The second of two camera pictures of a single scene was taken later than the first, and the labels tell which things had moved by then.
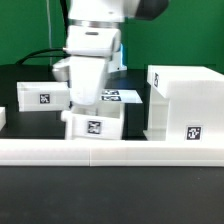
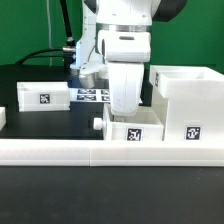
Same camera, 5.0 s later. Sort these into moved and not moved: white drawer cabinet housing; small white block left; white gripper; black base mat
Moved: white gripper
Not moved: small white block left; white drawer cabinet housing; black base mat
